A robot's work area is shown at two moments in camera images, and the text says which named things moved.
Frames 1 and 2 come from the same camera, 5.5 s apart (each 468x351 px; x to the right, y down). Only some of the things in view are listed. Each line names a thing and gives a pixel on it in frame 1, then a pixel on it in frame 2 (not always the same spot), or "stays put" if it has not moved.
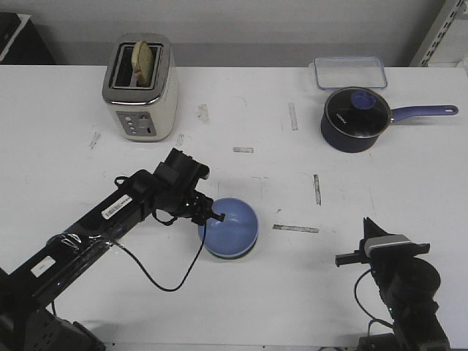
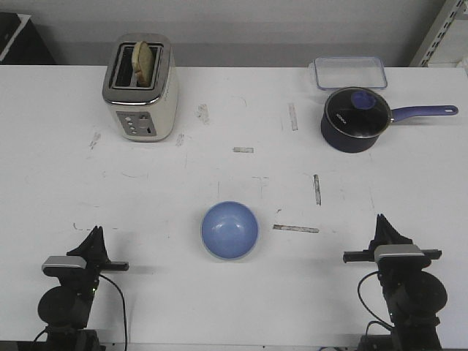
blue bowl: (236, 234) stays put
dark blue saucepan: (355, 118) stays put
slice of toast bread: (142, 62) stays put
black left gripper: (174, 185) to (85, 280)
